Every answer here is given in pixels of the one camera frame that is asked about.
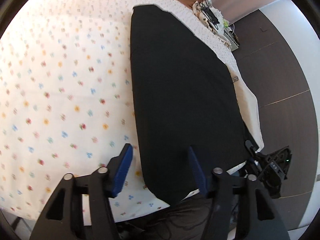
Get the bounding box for black garment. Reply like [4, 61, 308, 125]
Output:
[130, 5, 248, 205]

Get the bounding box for white floral bed sheet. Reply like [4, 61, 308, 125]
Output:
[1, 0, 264, 222]

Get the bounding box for beige bedside cabinet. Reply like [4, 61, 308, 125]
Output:
[224, 25, 240, 51]

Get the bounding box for fringed patterned cloth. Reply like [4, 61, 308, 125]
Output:
[192, 0, 231, 51]

